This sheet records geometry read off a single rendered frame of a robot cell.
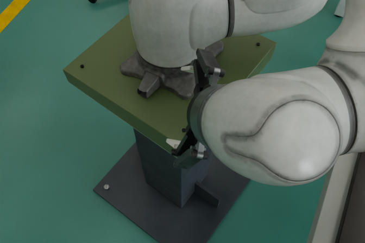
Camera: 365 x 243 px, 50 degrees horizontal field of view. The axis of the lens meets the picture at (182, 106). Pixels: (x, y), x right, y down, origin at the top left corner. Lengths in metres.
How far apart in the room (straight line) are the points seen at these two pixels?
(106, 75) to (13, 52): 1.25
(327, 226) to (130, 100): 0.47
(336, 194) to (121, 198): 0.94
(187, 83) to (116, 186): 0.86
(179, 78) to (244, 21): 0.19
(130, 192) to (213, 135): 1.22
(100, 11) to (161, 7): 1.48
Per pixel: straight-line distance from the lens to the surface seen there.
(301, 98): 0.34
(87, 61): 0.94
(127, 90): 0.86
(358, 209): 0.86
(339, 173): 0.90
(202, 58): 0.62
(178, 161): 0.64
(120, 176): 1.63
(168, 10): 0.71
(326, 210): 0.86
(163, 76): 0.83
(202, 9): 0.73
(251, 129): 0.33
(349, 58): 0.43
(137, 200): 1.59
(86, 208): 1.63
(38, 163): 1.75
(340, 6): 2.20
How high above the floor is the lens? 1.53
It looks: 60 degrees down
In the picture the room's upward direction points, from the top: straight up
